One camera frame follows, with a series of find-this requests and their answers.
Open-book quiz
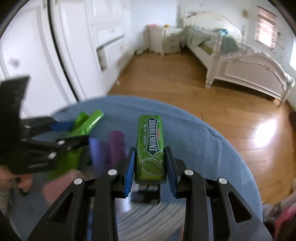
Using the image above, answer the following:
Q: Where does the red grey desk chair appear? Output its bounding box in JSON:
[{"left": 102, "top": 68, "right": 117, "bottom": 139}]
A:
[{"left": 262, "top": 195, "right": 295, "bottom": 240}]

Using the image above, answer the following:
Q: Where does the white nightstand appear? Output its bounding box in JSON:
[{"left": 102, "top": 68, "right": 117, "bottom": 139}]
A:
[{"left": 148, "top": 25, "right": 183, "bottom": 55}]

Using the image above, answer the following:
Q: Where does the green Doublemint gum pack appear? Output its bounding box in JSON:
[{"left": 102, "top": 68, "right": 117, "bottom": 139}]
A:
[{"left": 134, "top": 115, "right": 167, "bottom": 185}]

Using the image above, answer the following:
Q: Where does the green plastic wrapper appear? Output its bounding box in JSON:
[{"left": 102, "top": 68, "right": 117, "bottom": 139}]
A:
[{"left": 56, "top": 110, "right": 104, "bottom": 175}]

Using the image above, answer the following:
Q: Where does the window with striped blind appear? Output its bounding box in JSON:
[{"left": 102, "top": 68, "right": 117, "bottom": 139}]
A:
[{"left": 254, "top": 6, "right": 277, "bottom": 51}]

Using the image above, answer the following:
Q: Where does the white wardrobe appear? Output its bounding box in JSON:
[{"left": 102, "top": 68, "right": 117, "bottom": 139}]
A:
[{"left": 1, "top": 1, "right": 134, "bottom": 118}]

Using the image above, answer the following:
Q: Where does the white wooden bed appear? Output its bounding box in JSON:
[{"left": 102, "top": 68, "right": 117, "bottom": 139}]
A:
[{"left": 182, "top": 11, "right": 295, "bottom": 104}]

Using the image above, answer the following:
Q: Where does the round blue tablecloth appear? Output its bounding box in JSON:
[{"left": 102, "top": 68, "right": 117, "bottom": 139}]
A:
[{"left": 11, "top": 96, "right": 271, "bottom": 240}]

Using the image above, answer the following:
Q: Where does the purple bag roll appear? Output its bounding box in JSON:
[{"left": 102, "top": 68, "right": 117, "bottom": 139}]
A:
[{"left": 107, "top": 131, "right": 126, "bottom": 169}]

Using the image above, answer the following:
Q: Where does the green blanket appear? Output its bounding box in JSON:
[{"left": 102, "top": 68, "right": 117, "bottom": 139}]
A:
[{"left": 188, "top": 26, "right": 239, "bottom": 55}]

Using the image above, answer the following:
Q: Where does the person's left hand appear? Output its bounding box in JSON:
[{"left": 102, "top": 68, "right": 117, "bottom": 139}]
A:
[{"left": 0, "top": 165, "right": 34, "bottom": 196}]

